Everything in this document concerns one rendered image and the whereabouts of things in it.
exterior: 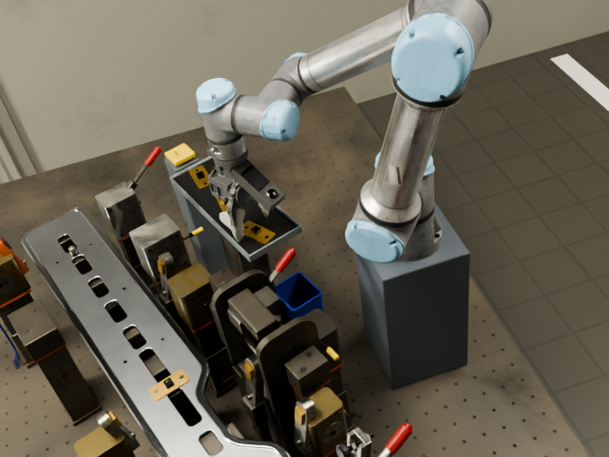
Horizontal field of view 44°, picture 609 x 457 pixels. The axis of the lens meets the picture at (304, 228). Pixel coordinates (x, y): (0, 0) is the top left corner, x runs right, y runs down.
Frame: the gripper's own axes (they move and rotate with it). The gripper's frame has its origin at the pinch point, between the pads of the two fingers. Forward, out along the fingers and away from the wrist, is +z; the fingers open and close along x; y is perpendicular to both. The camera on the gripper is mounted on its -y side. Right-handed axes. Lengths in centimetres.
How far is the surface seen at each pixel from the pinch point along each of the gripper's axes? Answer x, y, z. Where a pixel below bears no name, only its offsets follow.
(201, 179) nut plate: -6.7, 24.0, 1.5
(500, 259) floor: -121, 1, 118
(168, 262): 13.9, 16.2, 7.9
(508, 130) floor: -199, 40, 118
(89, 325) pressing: 32.9, 26.8, 17.8
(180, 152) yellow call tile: -11.6, 36.6, 1.8
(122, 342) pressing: 31.7, 16.0, 17.8
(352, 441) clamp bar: 31, -50, -2
